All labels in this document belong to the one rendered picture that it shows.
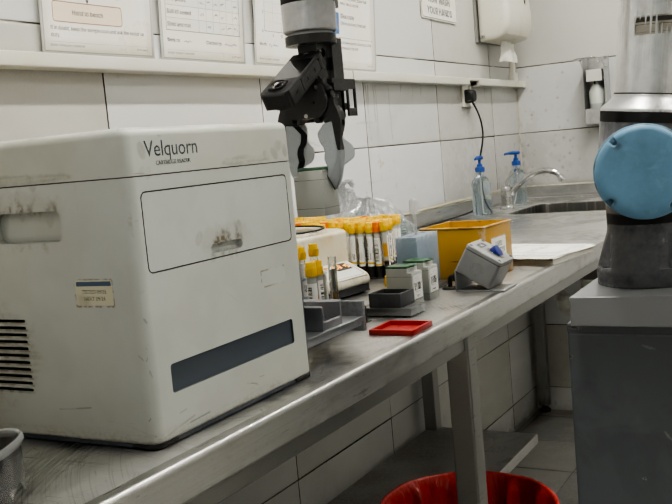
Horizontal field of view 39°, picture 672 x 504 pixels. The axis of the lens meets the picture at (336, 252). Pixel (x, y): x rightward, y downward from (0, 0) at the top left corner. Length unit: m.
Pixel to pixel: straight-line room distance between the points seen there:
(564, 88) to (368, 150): 1.36
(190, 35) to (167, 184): 1.14
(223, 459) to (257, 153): 0.33
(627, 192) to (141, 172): 0.60
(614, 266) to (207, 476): 0.68
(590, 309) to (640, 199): 0.18
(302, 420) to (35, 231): 0.34
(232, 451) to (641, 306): 0.60
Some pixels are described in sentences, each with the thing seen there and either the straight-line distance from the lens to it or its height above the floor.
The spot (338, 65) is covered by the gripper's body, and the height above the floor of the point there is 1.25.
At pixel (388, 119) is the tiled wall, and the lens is 2.80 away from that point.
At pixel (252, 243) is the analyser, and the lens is 1.02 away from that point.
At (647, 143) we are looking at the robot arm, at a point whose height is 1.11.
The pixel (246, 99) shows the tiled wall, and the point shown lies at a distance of 2.18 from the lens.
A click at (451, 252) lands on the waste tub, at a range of 1.78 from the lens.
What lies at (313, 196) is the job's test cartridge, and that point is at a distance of 1.30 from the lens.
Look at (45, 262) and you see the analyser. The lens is 0.96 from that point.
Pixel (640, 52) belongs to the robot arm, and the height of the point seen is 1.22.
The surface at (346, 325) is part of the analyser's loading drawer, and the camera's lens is 1.22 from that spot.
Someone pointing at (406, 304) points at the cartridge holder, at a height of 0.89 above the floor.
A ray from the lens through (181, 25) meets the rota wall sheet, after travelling 2.01.
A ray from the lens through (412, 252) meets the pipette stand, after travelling 1.65.
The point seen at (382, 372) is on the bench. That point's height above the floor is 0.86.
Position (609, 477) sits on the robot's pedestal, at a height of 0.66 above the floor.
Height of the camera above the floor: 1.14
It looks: 6 degrees down
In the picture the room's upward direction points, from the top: 5 degrees counter-clockwise
